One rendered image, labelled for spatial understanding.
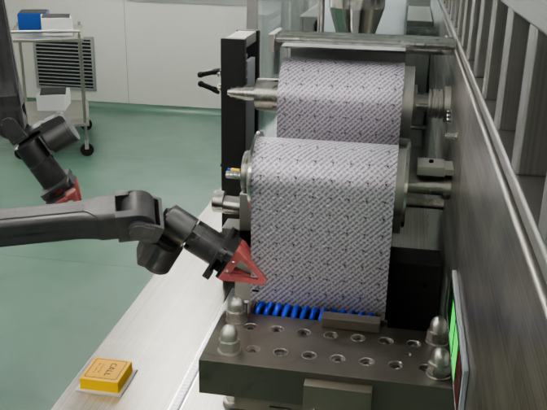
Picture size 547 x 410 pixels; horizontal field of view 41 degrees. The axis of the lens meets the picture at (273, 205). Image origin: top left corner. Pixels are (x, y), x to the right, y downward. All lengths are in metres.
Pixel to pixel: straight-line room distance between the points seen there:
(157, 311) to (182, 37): 5.63
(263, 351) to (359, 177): 0.32
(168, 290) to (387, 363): 0.64
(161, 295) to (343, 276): 0.51
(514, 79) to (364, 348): 0.56
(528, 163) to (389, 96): 0.78
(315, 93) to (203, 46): 5.63
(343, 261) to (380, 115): 0.31
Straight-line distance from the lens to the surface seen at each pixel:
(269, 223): 1.24
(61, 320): 3.47
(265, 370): 1.14
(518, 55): 0.78
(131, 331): 1.50
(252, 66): 1.64
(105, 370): 1.34
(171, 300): 1.60
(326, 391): 1.12
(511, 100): 0.79
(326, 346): 1.19
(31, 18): 6.16
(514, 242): 0.58
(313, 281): 1.27
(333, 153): 1.22
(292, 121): 1.43
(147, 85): 7.25
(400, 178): 1.20
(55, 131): 1.61
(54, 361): 3.17
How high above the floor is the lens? 1.64
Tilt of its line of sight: 20 degrees down
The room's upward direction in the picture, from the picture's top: 1 degrees clockwise
